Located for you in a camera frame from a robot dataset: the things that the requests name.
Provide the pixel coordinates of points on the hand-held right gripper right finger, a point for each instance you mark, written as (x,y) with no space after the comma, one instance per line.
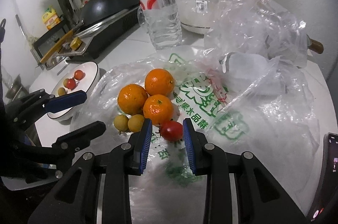
(188,147)

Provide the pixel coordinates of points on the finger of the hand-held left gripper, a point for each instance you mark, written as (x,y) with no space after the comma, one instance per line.
(81,133)
(66,101)

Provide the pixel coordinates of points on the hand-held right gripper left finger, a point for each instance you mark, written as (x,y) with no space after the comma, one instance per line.
(144,144)

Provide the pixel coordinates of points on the longan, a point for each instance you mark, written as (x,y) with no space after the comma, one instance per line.
(136,123)
(61,91)
(120,122)

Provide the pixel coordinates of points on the mandarin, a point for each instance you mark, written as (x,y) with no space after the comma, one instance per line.
(158,109)
(132,99)
(159,82)

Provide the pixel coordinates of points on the white plate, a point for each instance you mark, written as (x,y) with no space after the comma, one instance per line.
(87,68)

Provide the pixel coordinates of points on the green printed plastic bag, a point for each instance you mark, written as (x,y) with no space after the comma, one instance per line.
(264,139)

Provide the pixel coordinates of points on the brass knob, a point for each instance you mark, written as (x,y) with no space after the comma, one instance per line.
(76,42)

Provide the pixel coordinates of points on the black metal rack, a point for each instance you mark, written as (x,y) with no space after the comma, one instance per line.
(47,38)

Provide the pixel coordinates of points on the yellow dish soap bottle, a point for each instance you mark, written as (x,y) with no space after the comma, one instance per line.
(51,19)

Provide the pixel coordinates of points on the steel induction cooker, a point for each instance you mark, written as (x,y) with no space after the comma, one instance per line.
(111,31)

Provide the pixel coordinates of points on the white crumpled plastic bag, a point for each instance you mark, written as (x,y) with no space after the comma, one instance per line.
(245,60)

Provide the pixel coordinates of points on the clear water bottle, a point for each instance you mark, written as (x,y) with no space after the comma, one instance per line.
(163,28)

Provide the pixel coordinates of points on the white bowl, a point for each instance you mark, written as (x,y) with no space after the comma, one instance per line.
(192,15)

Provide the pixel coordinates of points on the crumpled clear plastic bag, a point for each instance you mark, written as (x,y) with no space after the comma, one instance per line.
(250,23)

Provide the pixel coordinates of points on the black smartphone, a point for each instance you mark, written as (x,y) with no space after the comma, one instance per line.
(327,173)

